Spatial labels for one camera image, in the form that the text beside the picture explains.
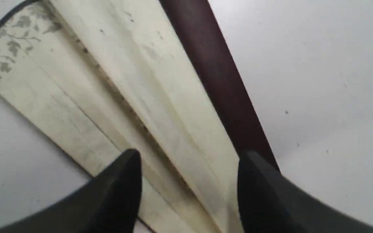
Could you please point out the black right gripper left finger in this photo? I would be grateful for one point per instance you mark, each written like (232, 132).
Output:
(108, 203)

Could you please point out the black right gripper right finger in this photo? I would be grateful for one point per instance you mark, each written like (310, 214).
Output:
(269, 203)

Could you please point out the paper folding fan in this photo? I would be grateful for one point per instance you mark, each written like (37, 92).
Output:
(99, 77)

